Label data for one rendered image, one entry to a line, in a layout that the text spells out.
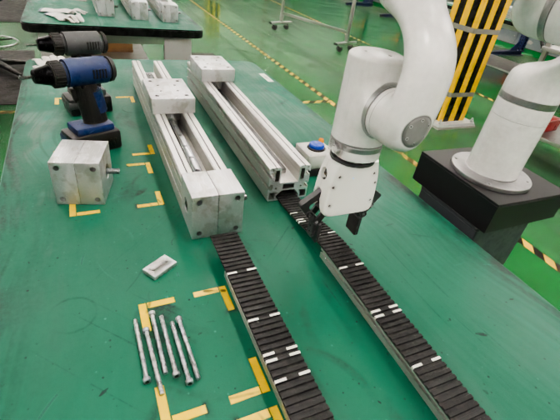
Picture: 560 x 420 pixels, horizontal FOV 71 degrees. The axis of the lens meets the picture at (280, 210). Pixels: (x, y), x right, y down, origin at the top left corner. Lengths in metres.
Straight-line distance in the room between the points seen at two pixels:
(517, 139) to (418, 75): 0.53
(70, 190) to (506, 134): 0.93
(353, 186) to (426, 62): 0.23
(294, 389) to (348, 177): 0.32
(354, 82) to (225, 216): 0.35
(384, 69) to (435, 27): 0.08
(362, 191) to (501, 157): 0.44
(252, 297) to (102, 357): 0.22
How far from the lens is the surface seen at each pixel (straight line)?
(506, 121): 1.01
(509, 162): 1.04
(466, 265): 0.88
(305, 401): 0.54
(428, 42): 0.54
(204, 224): 0.76
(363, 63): 0.58
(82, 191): 0.87
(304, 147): 1.02
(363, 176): 0.66
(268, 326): 0.59
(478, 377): 0.69
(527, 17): 1.00
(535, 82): 0.99
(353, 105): 0.59
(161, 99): 1.07
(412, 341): 0.64
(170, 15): 2.66
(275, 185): 0.88
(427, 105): 0.54
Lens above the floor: 1.27
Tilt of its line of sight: 34 degrees down
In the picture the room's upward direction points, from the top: 9 degrees clockwise
